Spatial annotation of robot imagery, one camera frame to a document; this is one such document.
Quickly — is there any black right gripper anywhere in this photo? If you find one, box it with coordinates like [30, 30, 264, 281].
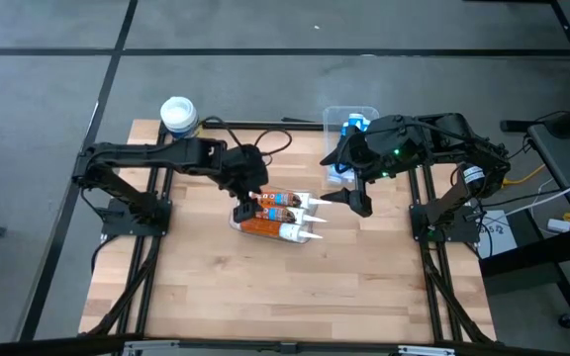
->
[320, 116, 434, 218]

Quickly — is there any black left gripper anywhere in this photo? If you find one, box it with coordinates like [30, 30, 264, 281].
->
[218, 144, 270, 223]

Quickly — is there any orange Gorilla sealant tube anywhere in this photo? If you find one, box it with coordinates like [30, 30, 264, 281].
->
[249, 191, 333, 209]
[254, 205, 329, 224]
[238, 217, 325, 244]

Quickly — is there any shallow clear plastic tray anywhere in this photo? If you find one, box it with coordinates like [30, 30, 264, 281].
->
[229, 187, 317, 245]

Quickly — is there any Lysol wipes canister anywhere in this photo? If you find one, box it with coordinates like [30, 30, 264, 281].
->
[159, 96, 201, 141]

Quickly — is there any deep clear plastic bin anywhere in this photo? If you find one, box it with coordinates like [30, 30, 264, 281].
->
[322, 105, 388, 192]

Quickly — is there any white paper sheet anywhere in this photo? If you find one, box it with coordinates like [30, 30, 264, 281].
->
[476, 220, 519, 260]

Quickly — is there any yellow extension plug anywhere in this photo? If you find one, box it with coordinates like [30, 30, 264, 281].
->
[502, 164, 547, 192]

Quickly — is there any black side desk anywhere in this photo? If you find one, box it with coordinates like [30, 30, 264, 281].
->
[477, 93, 570, 327]

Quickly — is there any white power adapter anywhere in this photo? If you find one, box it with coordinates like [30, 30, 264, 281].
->
[546, 217, 570, 234]

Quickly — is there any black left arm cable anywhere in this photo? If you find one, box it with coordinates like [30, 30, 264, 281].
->
[200, 116, 294, 159]

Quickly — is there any black aluminium table frame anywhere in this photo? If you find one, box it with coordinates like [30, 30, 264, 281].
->
[0, 121, 570, 356]

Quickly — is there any silver aluminium bracket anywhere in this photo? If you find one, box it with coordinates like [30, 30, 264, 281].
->
[122, 339, 180, 356]
[397, 344, 457, 356]

